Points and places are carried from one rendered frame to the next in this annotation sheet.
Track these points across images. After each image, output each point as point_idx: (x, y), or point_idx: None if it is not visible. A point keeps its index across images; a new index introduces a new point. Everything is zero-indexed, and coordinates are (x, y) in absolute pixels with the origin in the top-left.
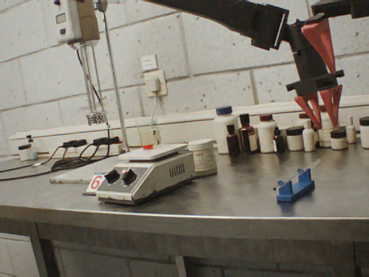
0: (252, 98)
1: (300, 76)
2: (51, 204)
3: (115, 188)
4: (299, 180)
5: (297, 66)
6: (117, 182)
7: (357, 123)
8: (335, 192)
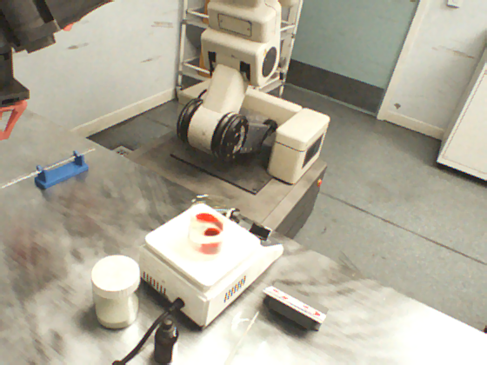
0: None
1: (13, 76)
2: (358, 283)
3: (250, 225)
4: (48, 179)
5: (12, 66)
6: (249, 228)
7: None
8: (37, 159)
